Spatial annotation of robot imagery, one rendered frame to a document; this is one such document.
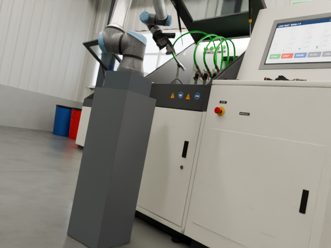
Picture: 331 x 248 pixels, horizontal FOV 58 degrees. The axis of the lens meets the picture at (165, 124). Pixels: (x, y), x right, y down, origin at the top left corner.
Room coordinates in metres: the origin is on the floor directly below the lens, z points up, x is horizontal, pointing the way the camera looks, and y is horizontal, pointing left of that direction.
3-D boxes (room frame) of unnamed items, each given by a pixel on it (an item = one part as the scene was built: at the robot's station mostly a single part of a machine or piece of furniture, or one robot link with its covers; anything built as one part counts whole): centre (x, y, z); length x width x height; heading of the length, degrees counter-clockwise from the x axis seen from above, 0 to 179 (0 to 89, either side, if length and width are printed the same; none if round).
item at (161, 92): (1.99, 0.01, 0.87); 0.62 x 0.04 x 0.16; 44
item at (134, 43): (1.62, 0.25, 1.07); 0.13 x 0.12 x 0.14; 77
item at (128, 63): (1.62, 0.24, 0.95); 0.15 x 0.15 x 0.10
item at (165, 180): (1.97, 0.02, 0.44); 0.65 x 0.02 x 0.68; 44
